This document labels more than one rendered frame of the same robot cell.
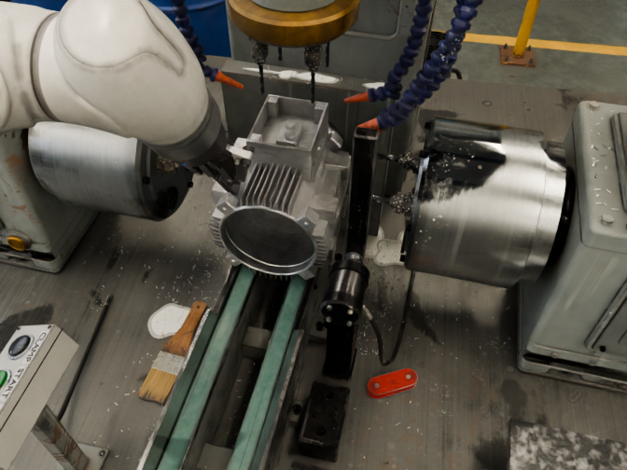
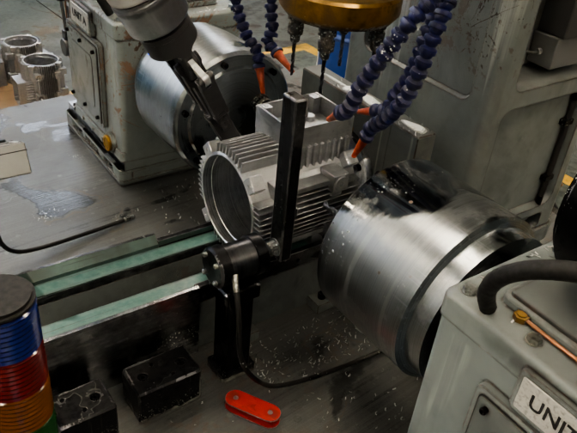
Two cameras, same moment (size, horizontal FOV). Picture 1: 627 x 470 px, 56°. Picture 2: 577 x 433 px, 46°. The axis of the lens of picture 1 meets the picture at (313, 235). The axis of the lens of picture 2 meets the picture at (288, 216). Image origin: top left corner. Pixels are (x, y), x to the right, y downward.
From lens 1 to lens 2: 58 cm
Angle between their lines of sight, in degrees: 32
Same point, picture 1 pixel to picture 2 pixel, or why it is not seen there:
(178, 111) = not seen: outside the picture
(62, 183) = (141, 95)
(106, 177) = (162, 99)
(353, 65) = (428, 118)
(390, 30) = (466, 90)
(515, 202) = (416, 247)
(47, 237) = (126, 148)
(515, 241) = (397, 289)
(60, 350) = (13, 161)
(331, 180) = (313, 180)
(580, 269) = (439, 351)
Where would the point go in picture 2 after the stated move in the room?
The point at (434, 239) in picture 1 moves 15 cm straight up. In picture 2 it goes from (336, 253) to (351, 153)
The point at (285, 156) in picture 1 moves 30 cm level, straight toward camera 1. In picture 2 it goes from (276, 130) to (122, 205)
